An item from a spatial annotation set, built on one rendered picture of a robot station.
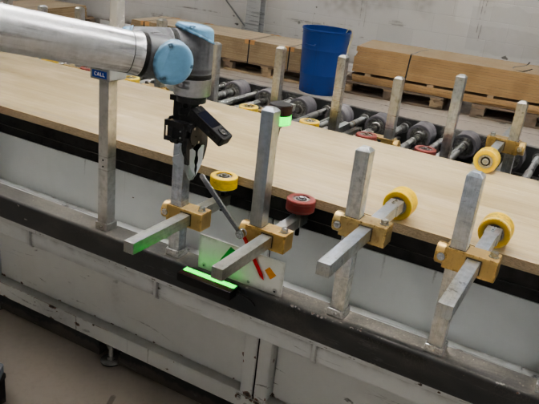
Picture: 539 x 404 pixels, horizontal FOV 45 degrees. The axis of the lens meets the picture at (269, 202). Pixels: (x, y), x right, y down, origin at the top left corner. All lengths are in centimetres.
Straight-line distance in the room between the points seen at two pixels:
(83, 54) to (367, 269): 96
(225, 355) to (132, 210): 57
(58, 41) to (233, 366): 132
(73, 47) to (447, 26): 761
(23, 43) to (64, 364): 158
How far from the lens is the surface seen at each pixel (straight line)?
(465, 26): 867
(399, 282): 181
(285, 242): 164
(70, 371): 260
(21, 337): 281
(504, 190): 218
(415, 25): 877
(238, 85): 340
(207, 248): 177
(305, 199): 179
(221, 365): 229
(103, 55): 133
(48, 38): 130
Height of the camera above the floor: 155
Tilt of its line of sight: 22 degrees down
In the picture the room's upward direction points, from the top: 7 degrees clockwise
